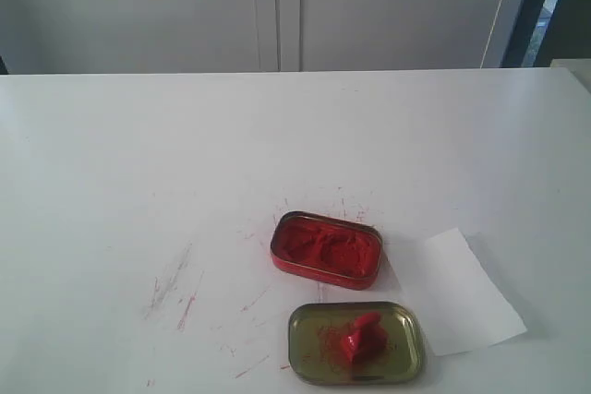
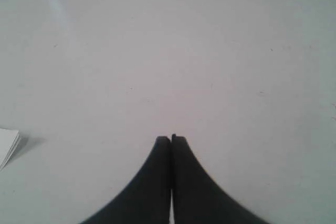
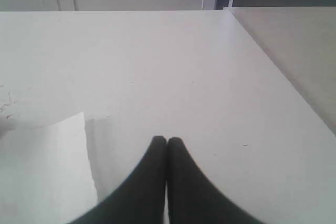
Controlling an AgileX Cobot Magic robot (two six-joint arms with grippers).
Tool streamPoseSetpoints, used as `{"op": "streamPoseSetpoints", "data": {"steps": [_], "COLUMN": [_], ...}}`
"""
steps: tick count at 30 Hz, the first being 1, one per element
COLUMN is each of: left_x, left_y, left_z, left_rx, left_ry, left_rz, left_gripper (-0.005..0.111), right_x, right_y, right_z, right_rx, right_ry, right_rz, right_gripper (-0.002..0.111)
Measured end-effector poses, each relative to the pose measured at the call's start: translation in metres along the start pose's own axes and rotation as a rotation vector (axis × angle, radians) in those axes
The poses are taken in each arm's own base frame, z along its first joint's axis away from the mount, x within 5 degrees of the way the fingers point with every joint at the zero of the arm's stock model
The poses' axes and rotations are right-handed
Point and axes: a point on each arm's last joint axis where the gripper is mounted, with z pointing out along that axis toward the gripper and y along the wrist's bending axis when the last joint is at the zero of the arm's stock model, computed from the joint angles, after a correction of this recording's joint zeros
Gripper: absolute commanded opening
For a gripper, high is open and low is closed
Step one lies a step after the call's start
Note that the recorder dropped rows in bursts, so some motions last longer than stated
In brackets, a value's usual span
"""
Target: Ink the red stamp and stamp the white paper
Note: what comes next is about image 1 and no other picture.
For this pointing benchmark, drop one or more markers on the red stamp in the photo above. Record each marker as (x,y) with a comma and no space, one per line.
(365,340)

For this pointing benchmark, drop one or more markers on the white paper sheet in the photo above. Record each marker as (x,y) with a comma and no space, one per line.
(457,305)

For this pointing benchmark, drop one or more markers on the white cabinet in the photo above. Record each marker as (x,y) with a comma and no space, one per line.
(154,36)

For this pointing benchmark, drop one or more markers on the red ink paste tin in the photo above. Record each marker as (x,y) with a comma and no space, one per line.
(328,250)

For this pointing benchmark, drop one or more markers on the dark window frame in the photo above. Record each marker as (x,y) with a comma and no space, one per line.
(545,30)

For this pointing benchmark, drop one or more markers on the gold tin lid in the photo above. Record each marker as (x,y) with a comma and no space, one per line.
(316,356)

